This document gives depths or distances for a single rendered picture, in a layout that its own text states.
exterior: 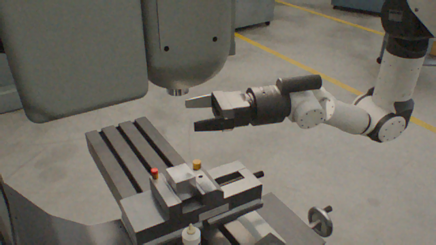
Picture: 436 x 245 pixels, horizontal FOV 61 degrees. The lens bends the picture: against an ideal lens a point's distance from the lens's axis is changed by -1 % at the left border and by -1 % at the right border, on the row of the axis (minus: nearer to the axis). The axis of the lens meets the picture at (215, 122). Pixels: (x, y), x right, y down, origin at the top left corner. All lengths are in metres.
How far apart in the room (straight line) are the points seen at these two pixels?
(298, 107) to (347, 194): 1.78
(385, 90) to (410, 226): 1.59
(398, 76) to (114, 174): 0.81
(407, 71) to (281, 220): 0.61
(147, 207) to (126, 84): 0.42
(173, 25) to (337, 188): 2.12
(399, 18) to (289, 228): 0.71
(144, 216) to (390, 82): 0.67
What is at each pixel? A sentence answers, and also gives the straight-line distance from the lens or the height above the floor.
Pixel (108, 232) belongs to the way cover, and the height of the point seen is 0.85.
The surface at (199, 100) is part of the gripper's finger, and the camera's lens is 0.86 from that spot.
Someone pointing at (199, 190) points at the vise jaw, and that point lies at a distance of 0.91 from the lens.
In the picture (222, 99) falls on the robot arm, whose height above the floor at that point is 1.25.
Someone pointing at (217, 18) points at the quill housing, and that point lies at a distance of 0.66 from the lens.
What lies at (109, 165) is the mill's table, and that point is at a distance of 1.21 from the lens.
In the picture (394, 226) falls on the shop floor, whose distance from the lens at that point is 2.47.
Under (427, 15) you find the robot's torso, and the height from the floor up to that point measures 1.45.
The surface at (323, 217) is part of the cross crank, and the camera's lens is 1.41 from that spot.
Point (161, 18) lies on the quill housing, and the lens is 0.61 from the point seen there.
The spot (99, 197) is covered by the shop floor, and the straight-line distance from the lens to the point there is 2.53.
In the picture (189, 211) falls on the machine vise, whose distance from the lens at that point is 0.92.
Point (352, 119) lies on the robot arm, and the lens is 0.97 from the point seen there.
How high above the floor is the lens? 1.62
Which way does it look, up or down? 31 degrees down
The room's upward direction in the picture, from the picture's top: straight up
